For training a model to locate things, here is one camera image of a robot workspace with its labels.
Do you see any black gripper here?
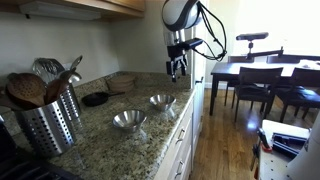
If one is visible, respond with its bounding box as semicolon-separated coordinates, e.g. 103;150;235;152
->
166;43;190;83

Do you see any silver bowl holding food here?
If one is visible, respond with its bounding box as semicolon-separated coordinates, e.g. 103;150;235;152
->
148;94;177;112

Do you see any empty silver bowl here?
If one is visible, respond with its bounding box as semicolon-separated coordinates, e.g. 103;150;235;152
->
112;109;148;133

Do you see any white tall cabinet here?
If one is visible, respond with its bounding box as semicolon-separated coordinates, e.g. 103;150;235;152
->
190;0;209;158

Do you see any dark wooden dining table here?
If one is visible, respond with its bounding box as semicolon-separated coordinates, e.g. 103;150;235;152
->
209;59;320;117

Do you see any dark dining chair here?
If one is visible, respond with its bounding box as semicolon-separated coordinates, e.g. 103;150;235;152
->
232;66;284;123
266;54;301;64
275;67;320;124
223;55;256;107

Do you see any kitchen base cabinet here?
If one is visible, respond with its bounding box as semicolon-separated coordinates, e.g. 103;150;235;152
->
153;89;196;180

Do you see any wooden upper cabinet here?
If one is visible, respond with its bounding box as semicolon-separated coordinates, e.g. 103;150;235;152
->
0;0;147;19

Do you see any black cast iron skillet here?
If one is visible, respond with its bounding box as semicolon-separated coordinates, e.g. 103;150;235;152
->
81;91;126;108

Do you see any metal spoon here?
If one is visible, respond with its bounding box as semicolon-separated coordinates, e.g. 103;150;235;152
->
69;55;84;73

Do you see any steel ladle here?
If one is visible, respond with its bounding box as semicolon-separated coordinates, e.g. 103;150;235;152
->
66;70;83;84

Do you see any black red clamp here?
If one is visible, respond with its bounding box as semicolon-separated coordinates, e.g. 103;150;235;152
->
250;128;273;180

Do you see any small perforated steel utensil holder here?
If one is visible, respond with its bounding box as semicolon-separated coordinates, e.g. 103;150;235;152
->
59;83;83;122

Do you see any black tool case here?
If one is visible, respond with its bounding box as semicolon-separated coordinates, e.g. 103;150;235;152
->
271;132;308;158

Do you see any under-cabinet light fixture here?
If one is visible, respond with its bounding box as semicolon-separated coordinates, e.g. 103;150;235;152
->
19;1;103;22

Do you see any white paper sheet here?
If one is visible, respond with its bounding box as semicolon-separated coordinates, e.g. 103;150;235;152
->
299;59;320;71

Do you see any robot cart table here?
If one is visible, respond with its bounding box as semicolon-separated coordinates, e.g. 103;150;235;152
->
258;119;313;180

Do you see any large perforated steel utensil holder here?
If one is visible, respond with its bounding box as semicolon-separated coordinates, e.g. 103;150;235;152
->
14;99;78;158

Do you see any wooden slotted spoon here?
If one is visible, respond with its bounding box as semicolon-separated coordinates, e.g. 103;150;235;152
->
5;72;48;109

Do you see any stainless gas stove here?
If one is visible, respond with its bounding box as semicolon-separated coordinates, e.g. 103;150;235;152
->
0;114;84;180

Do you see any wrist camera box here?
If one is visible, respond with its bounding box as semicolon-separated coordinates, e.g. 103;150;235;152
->
182;37;204;52

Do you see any metal drawer handle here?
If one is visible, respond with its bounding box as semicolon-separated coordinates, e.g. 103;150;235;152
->
174;159;185;179
175;128;186;145

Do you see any black stereo camera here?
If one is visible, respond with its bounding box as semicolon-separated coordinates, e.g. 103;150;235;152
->
235;31;270;42

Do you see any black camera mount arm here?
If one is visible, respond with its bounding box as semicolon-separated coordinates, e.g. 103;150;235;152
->
245;40;285;63

